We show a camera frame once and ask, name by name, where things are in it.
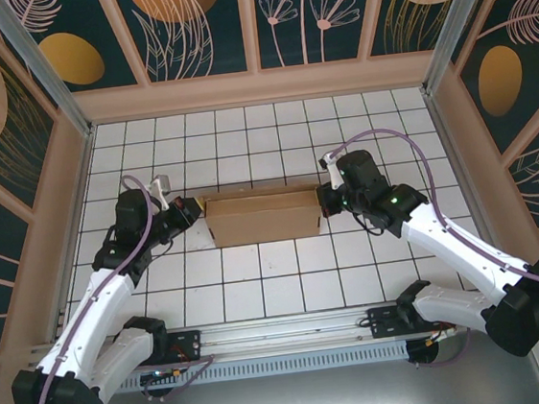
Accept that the brown cardboard paper box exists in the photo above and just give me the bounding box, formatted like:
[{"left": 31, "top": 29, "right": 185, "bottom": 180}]
[{"left": 201, "top": 181, "right": 325, "bottom": 251}]

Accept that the small green circuit board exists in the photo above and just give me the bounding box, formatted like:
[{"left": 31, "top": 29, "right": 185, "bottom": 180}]
[{"left": 139, "top": 367, "right": 184, "bottom": 387}]

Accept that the yellow power connector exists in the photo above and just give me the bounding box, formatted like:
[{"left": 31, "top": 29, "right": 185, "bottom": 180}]
[{"left": 424, "top": 326, "right": 458, "bottom": 344}]

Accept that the grey metal sheet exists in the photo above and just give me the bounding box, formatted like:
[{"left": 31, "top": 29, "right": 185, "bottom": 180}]
[{"left": 7, "top": 321, "right": 539, "bottom": 404}]

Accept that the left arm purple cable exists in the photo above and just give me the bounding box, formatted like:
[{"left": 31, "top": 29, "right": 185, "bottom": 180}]
[{"left": 12, "top": 168, "right": 220, "bottom": 404}]

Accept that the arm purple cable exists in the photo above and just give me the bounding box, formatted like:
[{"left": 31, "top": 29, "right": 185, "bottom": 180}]
[
  {"left": 331, "top": 112, "right": 539, "bottom": 378},
  {"left": 12, "top": 168, "right": 220, "bottom": 404}
]

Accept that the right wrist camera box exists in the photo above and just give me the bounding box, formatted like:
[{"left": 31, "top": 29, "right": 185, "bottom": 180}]
[{"left": 318, "top": 151, "right": 345, "bottom": 190}]

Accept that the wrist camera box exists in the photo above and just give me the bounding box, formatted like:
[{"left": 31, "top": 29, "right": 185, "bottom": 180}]
[
  {"left": 148, "top": 174, "right": 176, "bottom": 212},
  {"left": 318, "top": 151, "right": 345, "bottom": 190}
]

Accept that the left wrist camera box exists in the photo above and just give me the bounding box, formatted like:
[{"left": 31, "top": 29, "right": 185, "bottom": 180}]
[{"left": 148, "top": 174, "right": 176, "bottom": 212}]

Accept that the aluminium table edge rail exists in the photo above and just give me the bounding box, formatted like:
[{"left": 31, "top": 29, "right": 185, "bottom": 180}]
[
  {"left": 421, "top": 83, "right": 521, "bottom": 294},
  {"left": 24, "top": 126, "right": 118, "bottom": 344}
]

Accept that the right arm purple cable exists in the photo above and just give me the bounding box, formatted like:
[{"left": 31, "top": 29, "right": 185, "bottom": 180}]
[{"left": 331, "top": 112, "right": 539, "bottom": 378}]

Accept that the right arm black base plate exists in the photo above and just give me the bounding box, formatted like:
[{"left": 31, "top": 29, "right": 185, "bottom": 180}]
[{"left": 365, "top": 298, "right": 457, "bottom": 342}]

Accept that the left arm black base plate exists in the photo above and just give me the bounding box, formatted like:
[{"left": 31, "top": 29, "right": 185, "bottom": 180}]
[{"left": 113, "top": 328, "right": 205, "bottom": 371}]

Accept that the aluminium mounting rail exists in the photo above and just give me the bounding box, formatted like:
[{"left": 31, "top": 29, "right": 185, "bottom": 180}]
[{"left": 21, "top": 283, "right": 539, "bottom": 384}]

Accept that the slotted grey cable duct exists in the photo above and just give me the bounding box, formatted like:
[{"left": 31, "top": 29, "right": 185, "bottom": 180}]
[{"left": 94, "top": 340, "right": 411, "bottom": 395}]

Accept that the aluminium frame post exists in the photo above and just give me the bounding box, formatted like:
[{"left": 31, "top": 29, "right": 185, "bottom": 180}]
[
  {"left": 410, "top": 0, "right": 513, "bottom": 96},
  {"left": 0, "top": 0, "right": 96, "bottom": 148}
]

